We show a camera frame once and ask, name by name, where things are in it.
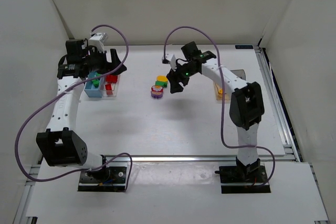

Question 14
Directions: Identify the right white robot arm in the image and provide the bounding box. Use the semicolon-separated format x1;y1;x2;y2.
162;42;265;179

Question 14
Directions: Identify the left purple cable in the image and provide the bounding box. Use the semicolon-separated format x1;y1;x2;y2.
15;24;133;192

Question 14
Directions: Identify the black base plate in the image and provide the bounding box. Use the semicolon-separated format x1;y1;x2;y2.
77;162;133;193
214;165;275;194

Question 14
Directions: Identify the clear transparent container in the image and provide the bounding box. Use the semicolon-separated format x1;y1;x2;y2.
103;75;121;99

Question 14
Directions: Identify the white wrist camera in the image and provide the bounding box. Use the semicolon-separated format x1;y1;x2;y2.
162;54;176;71
89;33;108;53

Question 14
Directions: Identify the small green lego brick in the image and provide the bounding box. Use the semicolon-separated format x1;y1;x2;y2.
92;81;100;88

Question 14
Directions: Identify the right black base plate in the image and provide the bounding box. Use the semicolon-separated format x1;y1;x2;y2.
214;165;275;194

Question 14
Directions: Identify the aluminium table frame rail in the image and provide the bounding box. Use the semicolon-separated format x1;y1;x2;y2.
255;46;303;162

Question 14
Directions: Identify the small red lego brick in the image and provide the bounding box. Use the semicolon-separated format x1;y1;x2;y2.
105;83;113;96

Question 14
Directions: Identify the purple cable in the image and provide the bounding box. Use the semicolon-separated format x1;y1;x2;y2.
15;24;133;192
164;26;276;188

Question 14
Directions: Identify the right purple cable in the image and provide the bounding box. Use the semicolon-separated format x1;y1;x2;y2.
164;26;276;188

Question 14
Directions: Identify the yellow rounded lego brick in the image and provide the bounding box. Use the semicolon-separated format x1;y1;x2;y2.
156;76;168;83

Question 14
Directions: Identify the amber transparent container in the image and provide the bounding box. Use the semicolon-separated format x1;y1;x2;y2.
212;69;246;101

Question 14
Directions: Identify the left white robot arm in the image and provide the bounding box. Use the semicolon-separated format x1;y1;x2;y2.
36;33;126;173

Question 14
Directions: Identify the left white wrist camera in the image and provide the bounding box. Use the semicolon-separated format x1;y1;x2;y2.
89;33;108;53

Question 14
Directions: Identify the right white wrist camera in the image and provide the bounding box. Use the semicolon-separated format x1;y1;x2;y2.
162;54;176;71

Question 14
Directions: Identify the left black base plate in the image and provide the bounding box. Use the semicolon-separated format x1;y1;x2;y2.
77;162;133;193

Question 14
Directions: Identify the blue container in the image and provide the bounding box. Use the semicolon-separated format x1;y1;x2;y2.
84;77;105;99

